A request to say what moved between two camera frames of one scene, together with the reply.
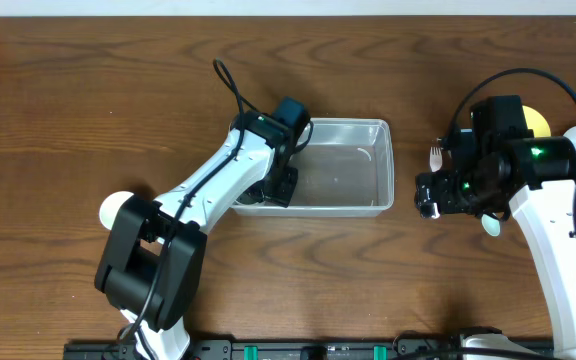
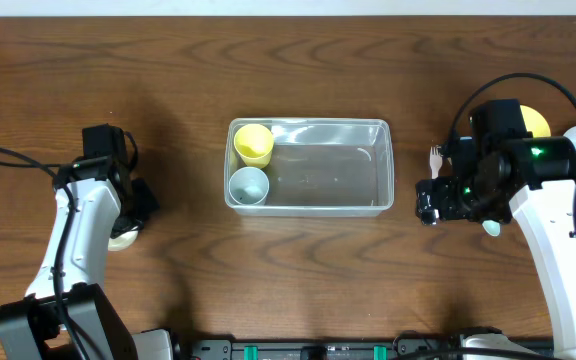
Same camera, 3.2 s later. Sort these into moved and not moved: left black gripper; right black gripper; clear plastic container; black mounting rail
Moved: left black gripper
Not moved: right black gripper; black mounting rail; clear plastic container
